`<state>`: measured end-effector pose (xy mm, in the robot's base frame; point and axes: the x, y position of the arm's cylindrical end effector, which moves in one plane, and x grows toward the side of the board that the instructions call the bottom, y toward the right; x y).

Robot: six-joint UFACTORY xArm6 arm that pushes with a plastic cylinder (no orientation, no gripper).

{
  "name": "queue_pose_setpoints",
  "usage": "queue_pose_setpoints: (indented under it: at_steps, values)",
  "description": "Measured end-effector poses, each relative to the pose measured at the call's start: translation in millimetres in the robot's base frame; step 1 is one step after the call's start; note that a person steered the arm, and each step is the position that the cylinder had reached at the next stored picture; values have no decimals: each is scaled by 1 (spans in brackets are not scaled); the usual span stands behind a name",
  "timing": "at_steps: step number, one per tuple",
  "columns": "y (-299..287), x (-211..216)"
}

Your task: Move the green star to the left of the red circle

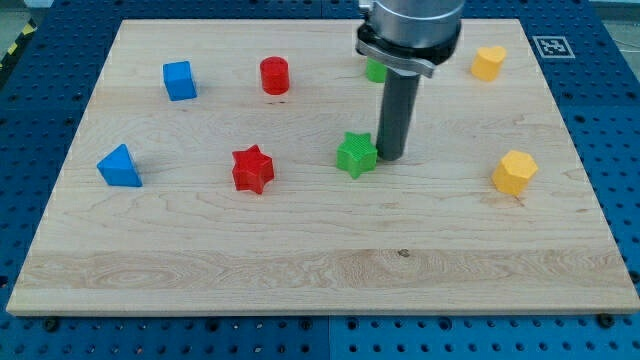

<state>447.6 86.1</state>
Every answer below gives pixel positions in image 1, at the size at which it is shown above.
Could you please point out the green star block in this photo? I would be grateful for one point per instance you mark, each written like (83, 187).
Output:
(356, 154)

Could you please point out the red star block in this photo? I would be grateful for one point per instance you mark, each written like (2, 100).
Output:
(252, 169)

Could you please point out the wooden board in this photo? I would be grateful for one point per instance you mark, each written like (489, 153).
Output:
(428, 234)

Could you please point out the red cylinder block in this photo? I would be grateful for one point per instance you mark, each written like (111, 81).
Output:
(274, 73)

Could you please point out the green block behind rod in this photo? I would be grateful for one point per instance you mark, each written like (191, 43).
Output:
(375, 71)

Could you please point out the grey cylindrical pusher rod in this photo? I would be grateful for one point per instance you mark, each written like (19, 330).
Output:
(399, 95)

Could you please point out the blue cube block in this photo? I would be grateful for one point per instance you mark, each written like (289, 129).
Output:
(178, 81)

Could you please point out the yellow hexagon block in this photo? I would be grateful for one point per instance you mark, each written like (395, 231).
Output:
(514, 172)

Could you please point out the blue triangle block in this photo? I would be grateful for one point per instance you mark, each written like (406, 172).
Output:
(118, 168)

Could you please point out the yellow heart block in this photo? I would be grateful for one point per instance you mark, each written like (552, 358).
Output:
(488, 62)

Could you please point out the fiducial marker tag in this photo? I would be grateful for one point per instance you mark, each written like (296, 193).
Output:
(553, 47)

